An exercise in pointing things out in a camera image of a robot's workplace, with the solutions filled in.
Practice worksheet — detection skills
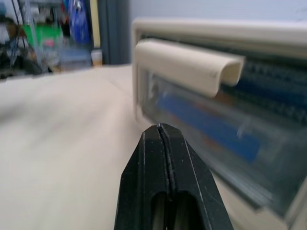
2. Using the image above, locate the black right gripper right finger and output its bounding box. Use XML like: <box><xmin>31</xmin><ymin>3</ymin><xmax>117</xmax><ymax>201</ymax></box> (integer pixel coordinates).
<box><xmin>159</xmin><ymin>123</ymin><xmax>234</xmax><ymax>230</ymax></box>

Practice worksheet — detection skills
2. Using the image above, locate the glass oven door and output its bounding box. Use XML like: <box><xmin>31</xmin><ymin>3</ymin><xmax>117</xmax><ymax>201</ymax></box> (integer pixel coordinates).
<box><xmin>135</xmin><ymin>64</ymin><xmax>307</xmax><ymax>216</ymax></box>

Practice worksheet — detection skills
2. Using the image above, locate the cream toaster oven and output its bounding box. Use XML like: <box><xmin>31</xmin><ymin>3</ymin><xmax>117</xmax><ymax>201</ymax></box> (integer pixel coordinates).
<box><xmin>131</xmin><ymin>17</ymin><xmax>307</xmax><ymax>230</ymax></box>

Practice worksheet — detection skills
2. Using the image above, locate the blue bag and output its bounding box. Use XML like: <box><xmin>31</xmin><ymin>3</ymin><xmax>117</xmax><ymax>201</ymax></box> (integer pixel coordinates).
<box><xmin>68</xmin><ymin>0</ymin><xmax>92</xmax><ymax>45</ymax></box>

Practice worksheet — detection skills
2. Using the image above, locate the grey vertical pillar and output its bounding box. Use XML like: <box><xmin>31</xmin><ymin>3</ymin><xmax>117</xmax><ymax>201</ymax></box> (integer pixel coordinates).
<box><xmin>97</xmin><ymin>0</ymin><xmax>132</xmax><ymax>65</ymax></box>

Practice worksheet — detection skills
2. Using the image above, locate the green box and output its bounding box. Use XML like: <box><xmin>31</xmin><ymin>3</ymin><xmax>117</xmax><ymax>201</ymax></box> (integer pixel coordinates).
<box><xmin>23</xmin><ymin>23</ymin><xmax>64</xmax><ymax>63</ymax></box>

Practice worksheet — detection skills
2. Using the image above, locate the cream oven door handle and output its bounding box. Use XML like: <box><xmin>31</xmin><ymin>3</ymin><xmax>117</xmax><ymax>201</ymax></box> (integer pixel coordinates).
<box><xmin>134</xmin><ymin>39</ymin><xmax>246</xmax><ymax>98</ymax></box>

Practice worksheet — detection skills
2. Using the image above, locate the yellow vertical post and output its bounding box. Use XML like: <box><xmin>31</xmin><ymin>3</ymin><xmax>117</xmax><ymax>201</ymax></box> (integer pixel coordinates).
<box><xmin>90</xmin><ymin>0</ymin><xmax>101</xmax><ymax>48</ymax></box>

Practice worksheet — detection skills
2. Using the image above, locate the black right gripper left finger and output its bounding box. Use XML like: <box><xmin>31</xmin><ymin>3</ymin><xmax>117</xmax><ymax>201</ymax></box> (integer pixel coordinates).
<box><xmin>113</xmin><ymin>125</ymin><xmax>173</xmax><ymax>230</ymax></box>

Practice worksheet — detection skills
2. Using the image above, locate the clear plastic cup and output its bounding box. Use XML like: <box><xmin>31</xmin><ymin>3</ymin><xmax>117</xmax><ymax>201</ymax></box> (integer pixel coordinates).
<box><xmin>91</xmin><ymin>49</ymin><xmax>103</xmax><ymax>67</ymax></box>

